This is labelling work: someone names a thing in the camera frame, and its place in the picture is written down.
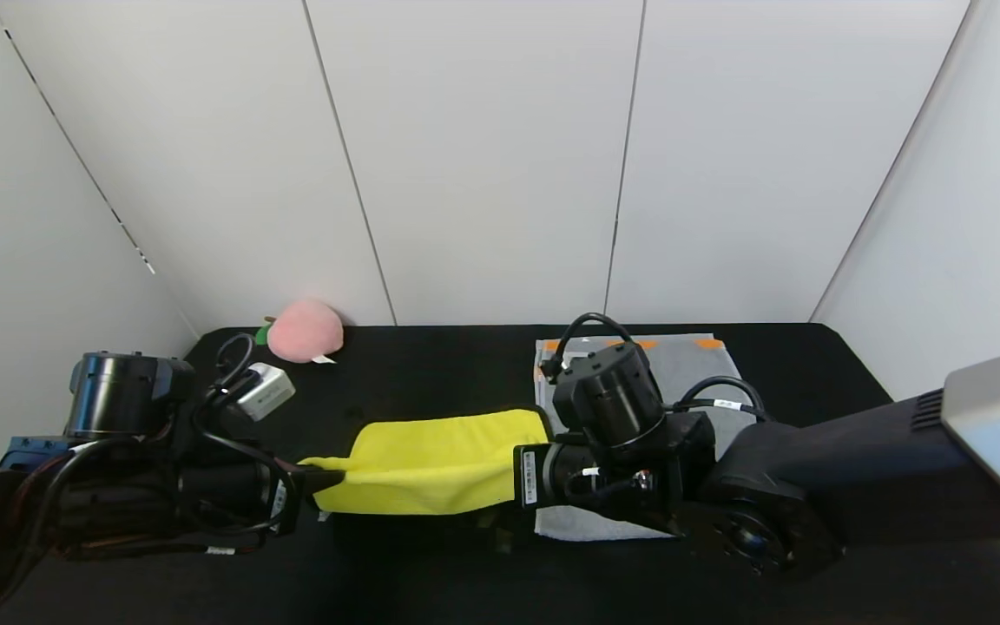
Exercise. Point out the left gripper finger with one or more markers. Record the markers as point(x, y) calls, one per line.
point(311, 486)
point(318, 474)

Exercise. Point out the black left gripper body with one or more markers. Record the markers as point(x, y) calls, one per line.
point(283, 505)

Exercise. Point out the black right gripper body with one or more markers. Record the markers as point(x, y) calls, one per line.
point(529, 476)

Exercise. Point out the yellow microfiber towel black trim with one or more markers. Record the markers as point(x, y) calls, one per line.
point(430, 460)

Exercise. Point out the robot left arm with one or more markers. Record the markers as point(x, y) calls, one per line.
point(118, 391)

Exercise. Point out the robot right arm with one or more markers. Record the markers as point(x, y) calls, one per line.
point(812, 469)

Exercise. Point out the grey terry towel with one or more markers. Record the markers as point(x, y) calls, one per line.
point(691, 365)

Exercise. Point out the pink plush peach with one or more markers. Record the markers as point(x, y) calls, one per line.
point(305, 332)

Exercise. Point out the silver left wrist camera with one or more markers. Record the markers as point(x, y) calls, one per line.
point(267, 392)

